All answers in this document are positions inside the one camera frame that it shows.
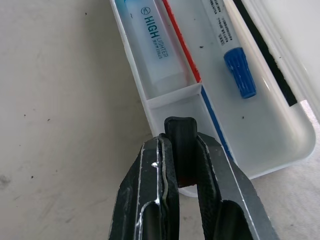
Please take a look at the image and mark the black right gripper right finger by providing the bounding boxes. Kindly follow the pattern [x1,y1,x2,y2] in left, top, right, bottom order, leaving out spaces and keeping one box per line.
[194,132,280,240]

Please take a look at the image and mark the translucent white pencil case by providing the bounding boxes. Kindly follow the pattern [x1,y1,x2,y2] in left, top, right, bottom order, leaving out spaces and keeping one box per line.
[109,0,320,199]

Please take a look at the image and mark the black capped marker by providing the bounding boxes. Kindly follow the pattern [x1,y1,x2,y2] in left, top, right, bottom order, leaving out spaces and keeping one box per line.
[163,116,200,188]

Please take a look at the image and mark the white marker with blue cap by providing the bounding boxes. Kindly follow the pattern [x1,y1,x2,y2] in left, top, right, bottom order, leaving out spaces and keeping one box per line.
[199,0,258,100]

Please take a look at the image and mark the blue highlighter pen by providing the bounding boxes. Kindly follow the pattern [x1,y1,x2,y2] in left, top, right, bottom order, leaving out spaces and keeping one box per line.
[119,0,190,92]

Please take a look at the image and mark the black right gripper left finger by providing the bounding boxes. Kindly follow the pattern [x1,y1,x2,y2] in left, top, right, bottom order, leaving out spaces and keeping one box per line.
[108,133,181,240]

